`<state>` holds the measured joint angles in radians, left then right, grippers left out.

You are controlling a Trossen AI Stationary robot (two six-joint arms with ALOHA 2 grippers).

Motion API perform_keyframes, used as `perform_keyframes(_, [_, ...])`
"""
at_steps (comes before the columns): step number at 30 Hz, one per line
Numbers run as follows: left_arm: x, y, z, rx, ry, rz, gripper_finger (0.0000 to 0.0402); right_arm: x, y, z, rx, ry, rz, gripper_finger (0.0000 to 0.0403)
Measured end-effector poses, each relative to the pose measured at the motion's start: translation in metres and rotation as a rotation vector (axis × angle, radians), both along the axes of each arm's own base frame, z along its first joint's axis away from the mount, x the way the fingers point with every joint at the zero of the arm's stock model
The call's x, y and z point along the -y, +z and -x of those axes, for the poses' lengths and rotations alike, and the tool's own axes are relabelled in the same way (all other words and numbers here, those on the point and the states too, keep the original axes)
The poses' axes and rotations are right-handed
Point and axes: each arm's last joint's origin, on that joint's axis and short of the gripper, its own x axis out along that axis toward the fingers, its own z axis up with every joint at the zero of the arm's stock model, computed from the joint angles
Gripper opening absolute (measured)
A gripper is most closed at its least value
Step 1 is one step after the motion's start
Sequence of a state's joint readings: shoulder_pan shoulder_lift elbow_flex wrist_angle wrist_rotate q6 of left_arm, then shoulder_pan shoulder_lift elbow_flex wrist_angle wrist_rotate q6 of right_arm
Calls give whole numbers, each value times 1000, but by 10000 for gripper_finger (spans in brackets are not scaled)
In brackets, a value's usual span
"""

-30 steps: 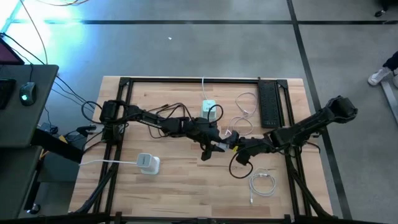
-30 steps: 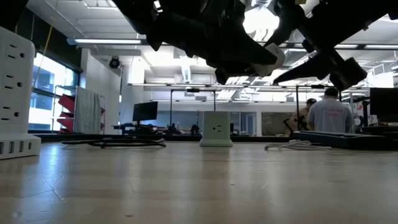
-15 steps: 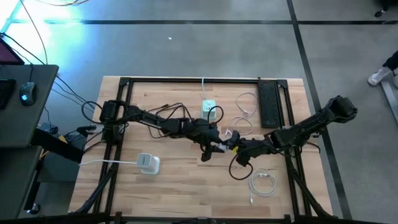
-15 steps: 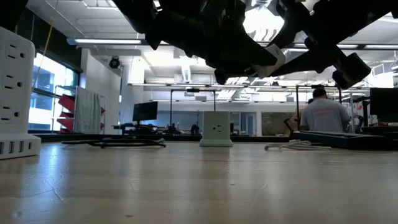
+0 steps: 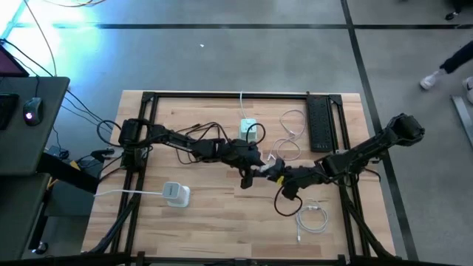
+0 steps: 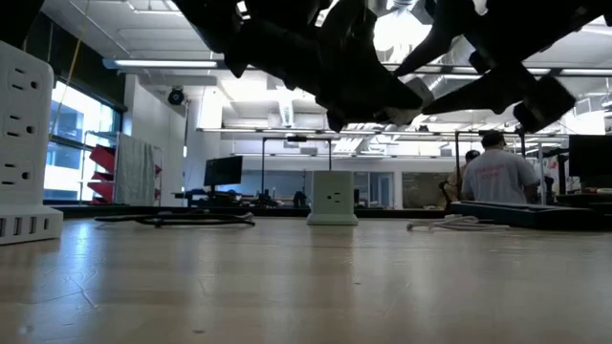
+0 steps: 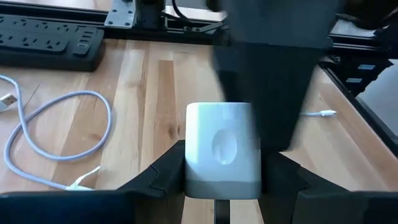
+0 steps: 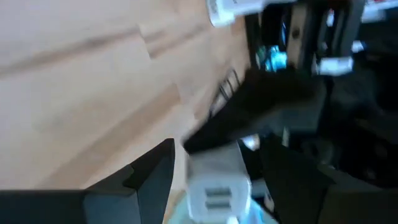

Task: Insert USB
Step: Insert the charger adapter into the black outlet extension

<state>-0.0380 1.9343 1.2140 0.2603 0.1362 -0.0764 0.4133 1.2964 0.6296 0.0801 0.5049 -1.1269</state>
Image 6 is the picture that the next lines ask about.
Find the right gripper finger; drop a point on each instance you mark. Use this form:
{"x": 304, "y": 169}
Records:
{"x": 440, "y": 43}
{"x": 492, "y": 93}

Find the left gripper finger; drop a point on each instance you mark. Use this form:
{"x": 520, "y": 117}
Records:
{"x": 337, "y": 122}
{"x": 354, "y": 71}

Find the tall white power strip tower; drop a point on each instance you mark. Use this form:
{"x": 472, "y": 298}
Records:
{"x": 24, "y": 143}

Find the small pale green outlet cube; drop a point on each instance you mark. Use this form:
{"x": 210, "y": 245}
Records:
{"x": 332, "y": 198}

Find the person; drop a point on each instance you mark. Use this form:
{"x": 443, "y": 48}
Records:
{"x": 456, "y": 179}
{"x": 497, "y": 174}

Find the long ceiling light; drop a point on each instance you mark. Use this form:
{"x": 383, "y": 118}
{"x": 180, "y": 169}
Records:
{"x": 162, "y": 63}

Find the black computer monitor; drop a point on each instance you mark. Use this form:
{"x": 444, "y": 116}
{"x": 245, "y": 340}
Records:
{"x": 590, "y": 157}
{"x": 223, "y": 170}

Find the grey hanging cloth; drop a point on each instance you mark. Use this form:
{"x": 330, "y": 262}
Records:
{"x": 135, "y": 169}

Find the red storage bin rack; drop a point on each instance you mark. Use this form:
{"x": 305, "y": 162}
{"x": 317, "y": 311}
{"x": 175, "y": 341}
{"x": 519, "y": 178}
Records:
{"x": 102, "y": 157}

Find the silver ventilation duct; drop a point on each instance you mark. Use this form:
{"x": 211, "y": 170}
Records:
{"x": 449, "y": 79}

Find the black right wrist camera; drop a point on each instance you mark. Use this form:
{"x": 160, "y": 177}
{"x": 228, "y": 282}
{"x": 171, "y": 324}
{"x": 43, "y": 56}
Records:
{"x": 545, "y": 105}

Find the black metal gantry frame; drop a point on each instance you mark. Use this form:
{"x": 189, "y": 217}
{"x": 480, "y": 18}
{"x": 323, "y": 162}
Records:
{"x": 263, "y": 162}

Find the black metal table frame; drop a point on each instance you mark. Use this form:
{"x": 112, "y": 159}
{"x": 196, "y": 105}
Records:
{"x": 277, "y": 212}

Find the black ceiling dome camera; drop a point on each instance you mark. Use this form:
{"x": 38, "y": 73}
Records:
{"x": 176, "y": 96}

